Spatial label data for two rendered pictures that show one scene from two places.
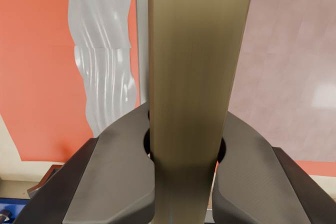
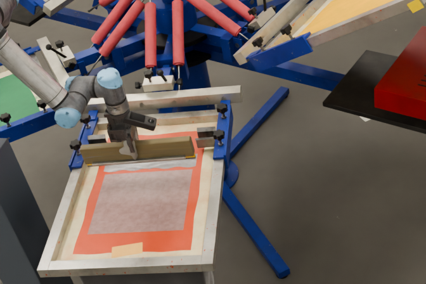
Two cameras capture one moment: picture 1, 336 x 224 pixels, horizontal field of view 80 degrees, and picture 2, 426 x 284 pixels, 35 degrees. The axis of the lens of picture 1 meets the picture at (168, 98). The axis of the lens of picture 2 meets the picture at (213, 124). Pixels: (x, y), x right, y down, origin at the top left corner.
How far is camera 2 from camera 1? 2.39 m
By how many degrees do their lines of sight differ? 50
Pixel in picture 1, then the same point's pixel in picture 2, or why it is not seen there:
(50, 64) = not seen: hidden behind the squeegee
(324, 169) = (83, 232)
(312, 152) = (94, 225)
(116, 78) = (139, 165)
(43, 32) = not seen: hidden behind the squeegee
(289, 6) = (155, 201)
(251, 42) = (146, 196)
